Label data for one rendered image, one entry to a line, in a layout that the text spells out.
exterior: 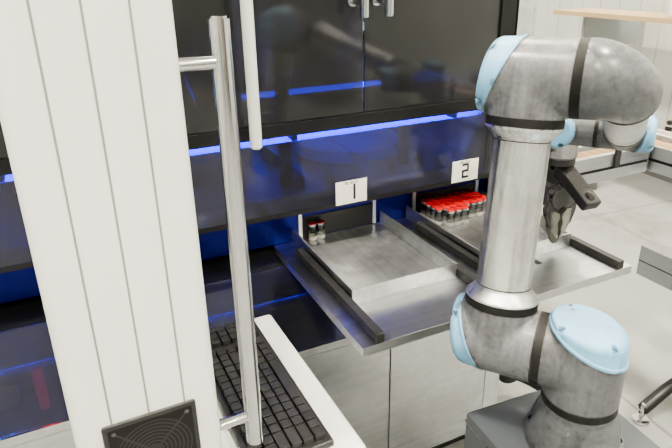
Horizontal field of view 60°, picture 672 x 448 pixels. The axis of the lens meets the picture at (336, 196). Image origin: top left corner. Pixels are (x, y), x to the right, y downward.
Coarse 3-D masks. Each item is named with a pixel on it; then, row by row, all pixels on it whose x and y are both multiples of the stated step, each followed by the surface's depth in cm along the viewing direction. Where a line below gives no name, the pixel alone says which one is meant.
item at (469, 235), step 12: (480, 192) 171; (408, 216) 160; (420, 216) 155; (480, 216) 161; (444, 228) 146; (456, 228) 154; (468, 228) 154; (480, 228) 154; (540, 228) 151; (456, 240) 142; (468, 240) 147; (480, 240) 147; (540, 240) 139; (564, 240) 142; (540, 252) 140
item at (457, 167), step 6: (456, 162) 153; (462, 162) 154; (468, 162) 155; (474, 162) 156; (456, 168) 154; (462, 168) 155; (474, 168) 156; (456, 174) 154; (468, 174) 156; (474, 174) 157; (456, 180) 155; (462, 180) 156
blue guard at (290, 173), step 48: (240, 144) 126; (288, 144) 131; (336, 144) 136; (384, 144) 142; (432, 144) 148; (480, 144) 155; (0, 192) 109; (288, 192) 135; (384, 192) 146; (0, 240) 111
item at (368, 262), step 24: (384, 216) 156; (336, 240) 148; (360, 240) 148; (384, 240) 148; (408, 240) 146; (336, 264) 136; (360, 264) 136; (384, 264) 136; (408, 264) 136; (432, 264) 135; (456, 264) 129; (360, 288) 119; (384, 288) 122; (408, 288) 125
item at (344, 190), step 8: (336, 184) 139; (344, 184) 140; (352, 184) 141; (360, 184) 142; (336, 192) 140; (344, 192) 141; (352, 192) 142; (360, 192) 143; (336, 200) 141; (344, 200) 142; (352, 200) 143; (360, 200) 144
